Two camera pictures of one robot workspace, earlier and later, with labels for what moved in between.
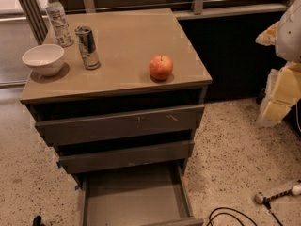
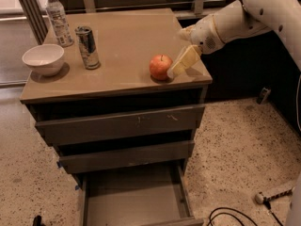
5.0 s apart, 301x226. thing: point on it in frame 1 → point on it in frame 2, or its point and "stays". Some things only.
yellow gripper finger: (268, 37) → (185, 33)
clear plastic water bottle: (63, 33) stays
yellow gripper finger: (283, 88) → (188, 57)
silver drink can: (88, 48) stays
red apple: (161, 66) stays
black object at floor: (37, 220) stays
